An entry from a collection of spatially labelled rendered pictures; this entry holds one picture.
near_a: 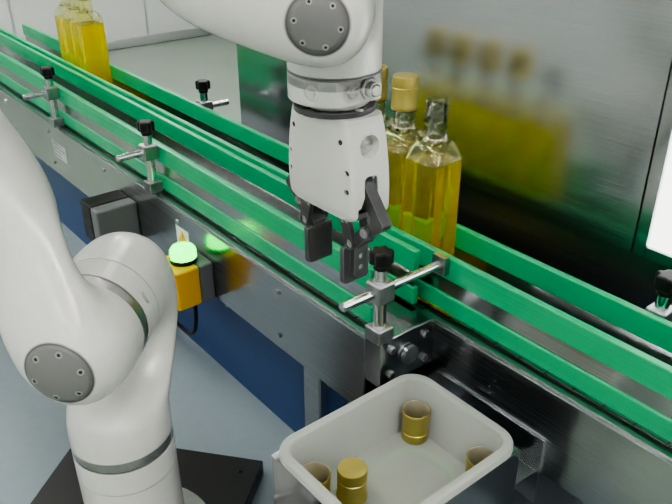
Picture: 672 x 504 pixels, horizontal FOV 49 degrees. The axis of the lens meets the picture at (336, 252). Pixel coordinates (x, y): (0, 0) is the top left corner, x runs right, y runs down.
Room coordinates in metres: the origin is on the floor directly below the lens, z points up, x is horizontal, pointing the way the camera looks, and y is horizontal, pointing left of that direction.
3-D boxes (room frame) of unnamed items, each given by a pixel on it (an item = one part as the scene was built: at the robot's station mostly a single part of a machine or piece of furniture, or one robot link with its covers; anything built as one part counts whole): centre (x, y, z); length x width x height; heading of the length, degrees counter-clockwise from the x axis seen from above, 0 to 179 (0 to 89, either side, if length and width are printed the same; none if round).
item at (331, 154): (0.65, 0.00, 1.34); 0.10 x 0.07 x 0.11; 40
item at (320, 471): (0.60, 0.02, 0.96); 0.04 x 0.04 x 0.04
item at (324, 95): (0.65, 0.00, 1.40); 0.09 x 0.08 x 0.03; 40
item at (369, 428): (0.62, -0.07, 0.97); 0.22 x 0.17 x 0.09; 129
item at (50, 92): (1.56, 0.63, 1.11); 0.07 x 0.04 x 0.13; 129
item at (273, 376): (1.50, 0.42, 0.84); 1.59 x 0.18 x 0.18; 39
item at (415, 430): (0.71, -0.10, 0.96); 0.04 x 0.04 x 0.04
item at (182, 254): (1.06, 0.25, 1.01); 0.04 x 0.04 x 0.03
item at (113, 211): (1.28, 0.43, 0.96); 0.08 x 0.08 x 0.08; 39
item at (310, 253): (0.68, 0.03, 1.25); 0.03 x 0.03 x 0.07; 40
